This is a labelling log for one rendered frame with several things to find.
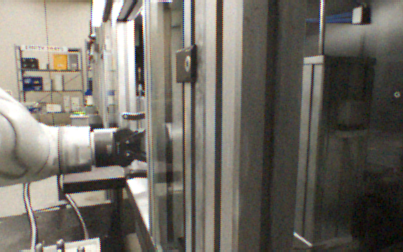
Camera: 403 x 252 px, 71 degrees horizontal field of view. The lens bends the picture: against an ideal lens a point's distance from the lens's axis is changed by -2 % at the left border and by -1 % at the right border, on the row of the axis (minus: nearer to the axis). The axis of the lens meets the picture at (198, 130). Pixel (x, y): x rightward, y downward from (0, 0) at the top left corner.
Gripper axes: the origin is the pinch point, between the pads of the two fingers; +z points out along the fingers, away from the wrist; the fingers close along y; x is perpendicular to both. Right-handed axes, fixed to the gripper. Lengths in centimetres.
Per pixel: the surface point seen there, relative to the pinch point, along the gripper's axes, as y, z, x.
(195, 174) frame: 5.1, -12.9, -37.7
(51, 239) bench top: -32, -33, 29
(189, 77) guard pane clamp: 12.7, -13.7, -38.5
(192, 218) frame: 1.4, -13.2, -37.7
